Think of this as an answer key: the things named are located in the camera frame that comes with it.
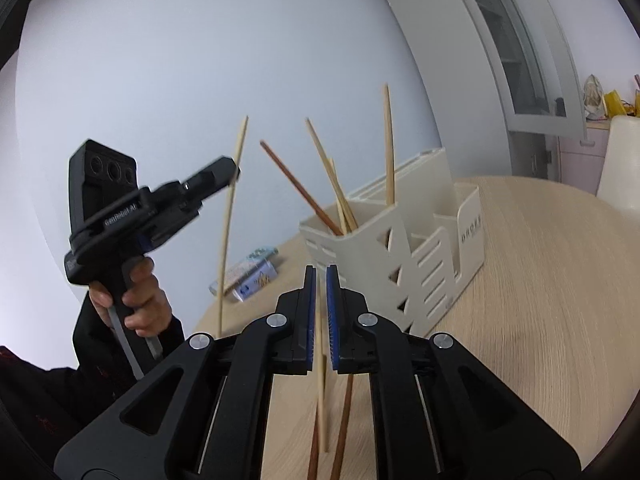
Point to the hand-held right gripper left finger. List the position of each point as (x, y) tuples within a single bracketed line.
[(310, 315)]

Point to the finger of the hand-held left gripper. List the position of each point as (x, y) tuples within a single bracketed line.
[(212, 177)]

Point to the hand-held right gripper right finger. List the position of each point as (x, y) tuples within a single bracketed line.
[(332, 315)]

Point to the curved light wooden chopstick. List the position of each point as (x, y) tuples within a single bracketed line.
[(227, 240)]

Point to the cream slotted utensil holder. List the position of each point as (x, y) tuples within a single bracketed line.
[(370, 260)]

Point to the dark brown chopstick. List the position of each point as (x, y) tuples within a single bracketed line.
[(342, 425), (295, 185), (314, 455)]

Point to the person's left forearm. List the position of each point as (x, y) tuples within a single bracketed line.
[(100, 360)]

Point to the person's left hand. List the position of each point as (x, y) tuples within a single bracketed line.
[(150, 305)]

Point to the tissue pack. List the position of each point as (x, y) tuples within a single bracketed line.
[(257, 284)]

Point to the phone in patterned case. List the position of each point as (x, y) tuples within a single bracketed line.
[(250, 259)]

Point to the person's dark clothing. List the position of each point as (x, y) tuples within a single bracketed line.
[(30, 410)]

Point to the wooden side cabinet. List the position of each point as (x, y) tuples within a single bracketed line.
[(580, 160)]

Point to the grey framed glass door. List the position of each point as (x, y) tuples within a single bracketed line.
[(550, 120)]

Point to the cream plastic chair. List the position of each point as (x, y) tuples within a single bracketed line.
[(622, 160)]

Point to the pale plastic bag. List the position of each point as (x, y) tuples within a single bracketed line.
[(594, 95)]

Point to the yellow plastic bag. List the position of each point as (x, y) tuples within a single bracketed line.
[(614, 105)]

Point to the white door frame panel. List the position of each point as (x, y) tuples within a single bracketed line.
[(450, 60)]

